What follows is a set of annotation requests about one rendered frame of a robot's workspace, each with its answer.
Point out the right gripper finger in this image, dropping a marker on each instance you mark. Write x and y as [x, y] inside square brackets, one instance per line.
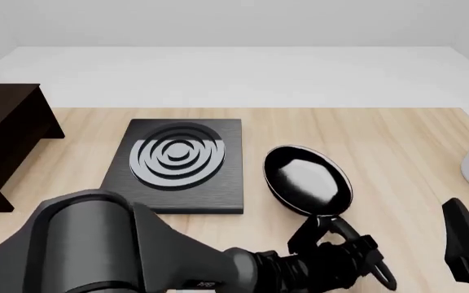
[460, 229]

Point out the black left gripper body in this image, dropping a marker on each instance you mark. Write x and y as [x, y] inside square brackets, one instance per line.
[342, 265]

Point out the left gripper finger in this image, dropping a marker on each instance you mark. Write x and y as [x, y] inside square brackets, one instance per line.
[369, 244]
[305, 236]

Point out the black frying pan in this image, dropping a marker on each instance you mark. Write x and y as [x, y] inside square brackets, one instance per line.
[305, 178]

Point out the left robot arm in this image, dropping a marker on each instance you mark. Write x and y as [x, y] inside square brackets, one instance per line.
[108, 244]

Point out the dark wooden cabinet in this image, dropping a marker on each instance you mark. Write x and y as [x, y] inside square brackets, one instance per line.
[2, 128]

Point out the flat black stove plate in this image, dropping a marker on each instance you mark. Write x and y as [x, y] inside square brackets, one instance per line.
[222, 183]

